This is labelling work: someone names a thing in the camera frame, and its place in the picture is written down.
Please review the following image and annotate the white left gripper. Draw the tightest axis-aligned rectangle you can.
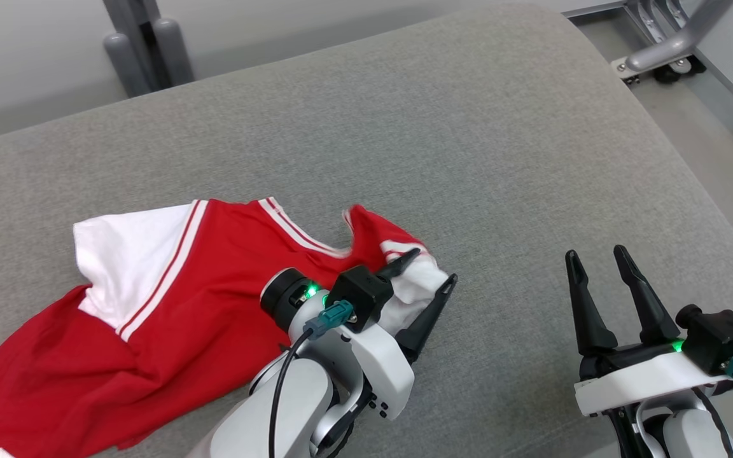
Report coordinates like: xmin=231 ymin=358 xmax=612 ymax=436
xmin=289 ymin=249 xmax=459 ymax=421

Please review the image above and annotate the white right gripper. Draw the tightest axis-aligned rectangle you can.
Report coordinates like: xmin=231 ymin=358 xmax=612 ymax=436
xmin=564 ymin=245 xmax=733 ymax=418

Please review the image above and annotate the red white basketball jersey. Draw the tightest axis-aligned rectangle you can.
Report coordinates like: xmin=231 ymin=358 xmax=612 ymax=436
xmin=0 ymin=197 xmax=450 ymax=458

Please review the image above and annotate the black caster wheel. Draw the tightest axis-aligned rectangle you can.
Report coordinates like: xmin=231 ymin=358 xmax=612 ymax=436
xmin=653 ymin=59 xmax=707 ymax=85

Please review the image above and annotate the left arm teal-plug black cable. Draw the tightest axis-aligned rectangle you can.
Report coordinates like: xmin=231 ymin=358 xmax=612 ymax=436
xmin=269 ymin=300 xmax=355 ymax=458

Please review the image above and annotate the grey metal stand frame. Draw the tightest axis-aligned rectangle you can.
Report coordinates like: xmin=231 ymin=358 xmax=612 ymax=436
xmin=561 ymin=0 xmax=733 ymax=135

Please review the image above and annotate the grey cylindrical post foot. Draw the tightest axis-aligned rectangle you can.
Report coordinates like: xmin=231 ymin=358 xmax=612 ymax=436
xmin=103 ymin=32 xmax=152 ymax=98
xmin=151 ymin=17 xmax=196 ymax=87

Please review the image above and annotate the grey metal partition post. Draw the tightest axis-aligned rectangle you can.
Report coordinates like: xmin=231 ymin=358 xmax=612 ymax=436
xmin=102 ymin=0 xmax=162 ymax=91

